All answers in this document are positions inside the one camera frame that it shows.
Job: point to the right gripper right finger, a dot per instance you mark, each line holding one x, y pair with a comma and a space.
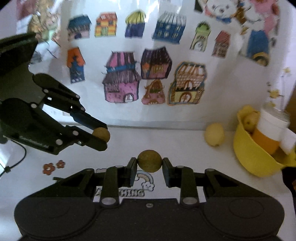
183, 178

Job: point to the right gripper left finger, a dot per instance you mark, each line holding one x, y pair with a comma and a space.
115, 178

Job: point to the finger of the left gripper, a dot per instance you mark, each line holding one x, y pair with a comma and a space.
75, 135
62, 98

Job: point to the yellow lemon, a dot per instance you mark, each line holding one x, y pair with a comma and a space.
214, 134

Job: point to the yellow plastic bowl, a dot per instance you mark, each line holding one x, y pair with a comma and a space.
252, 157

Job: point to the houses drawing paper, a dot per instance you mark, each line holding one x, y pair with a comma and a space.
144, 61

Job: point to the coloured scene drawing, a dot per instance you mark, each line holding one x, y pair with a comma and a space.
42, 17

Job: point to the yellow fruit in bowl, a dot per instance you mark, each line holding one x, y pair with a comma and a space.
250, 121

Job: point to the white orange cup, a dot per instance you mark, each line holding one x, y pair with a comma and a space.
270, 128

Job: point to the small white cup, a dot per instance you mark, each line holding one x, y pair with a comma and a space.
288, 140

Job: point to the yellow dried flower sprig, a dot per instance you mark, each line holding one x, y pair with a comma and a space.
277, 92

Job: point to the cartoon kids drawing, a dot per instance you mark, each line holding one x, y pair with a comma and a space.
259, 23

